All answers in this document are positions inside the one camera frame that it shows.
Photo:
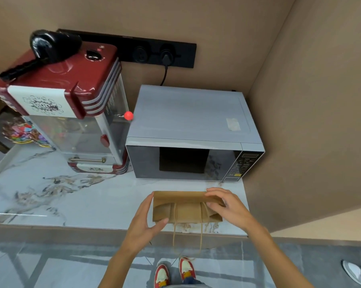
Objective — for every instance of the brown paper bag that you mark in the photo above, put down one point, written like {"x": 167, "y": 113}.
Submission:
{"x": 183, "y": 211}

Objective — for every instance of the black power plug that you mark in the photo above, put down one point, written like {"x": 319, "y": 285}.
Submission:
{"x": 167, "y": 56}

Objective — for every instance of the black hair dryer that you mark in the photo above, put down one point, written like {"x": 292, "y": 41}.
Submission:
{"x": 53, "y": 44}

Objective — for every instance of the red popcorn machine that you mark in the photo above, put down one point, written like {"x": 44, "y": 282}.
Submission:
{"x": 78, "y": 86}

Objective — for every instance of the person's right forearm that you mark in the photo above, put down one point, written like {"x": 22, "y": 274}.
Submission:
{"x": 276, "y": 260}

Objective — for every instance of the person's right thumb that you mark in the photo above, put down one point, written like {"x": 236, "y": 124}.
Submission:
{"x": 215, "y": 201}

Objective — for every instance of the person's right hand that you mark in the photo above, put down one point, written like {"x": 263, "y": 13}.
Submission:
{"x": 236, "y": 211}

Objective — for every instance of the bowl of colourful candies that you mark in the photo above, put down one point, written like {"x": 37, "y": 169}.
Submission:
{"x": 18, "y": 133}

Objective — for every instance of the person's blue jeans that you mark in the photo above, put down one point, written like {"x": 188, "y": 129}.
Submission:
{"x": 188, "y": 283}

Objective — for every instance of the black wall socket panel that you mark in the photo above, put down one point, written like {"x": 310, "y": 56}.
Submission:
{"x": 123, "y": 47}

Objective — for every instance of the person's left red white shoe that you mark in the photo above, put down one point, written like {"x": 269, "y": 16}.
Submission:
{"x": 161, "y": 275}

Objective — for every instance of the person's red white shoe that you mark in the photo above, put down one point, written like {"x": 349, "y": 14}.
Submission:
{"x": 161, "y": 275}
{"x": 187, "y": 268}

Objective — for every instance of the person's left thumb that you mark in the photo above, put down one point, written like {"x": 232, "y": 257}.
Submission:
{"x": 159, "y": 224}

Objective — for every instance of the person's left forearm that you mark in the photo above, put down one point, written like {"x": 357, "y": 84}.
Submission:
{"x": 120, "y": 266}

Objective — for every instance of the person's right red white shoe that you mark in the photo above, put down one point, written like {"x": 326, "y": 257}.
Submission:
{"x": 187, "y": 268}

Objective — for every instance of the pale sticker on microwave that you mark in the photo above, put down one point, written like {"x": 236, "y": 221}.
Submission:
{"x": 233, "y": 124}

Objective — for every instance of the person's left hand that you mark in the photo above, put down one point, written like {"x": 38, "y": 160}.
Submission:
{"x": 140, "y": 229}

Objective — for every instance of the silver microwave oven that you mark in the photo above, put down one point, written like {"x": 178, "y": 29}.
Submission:
{"x": 189, "y": 116}

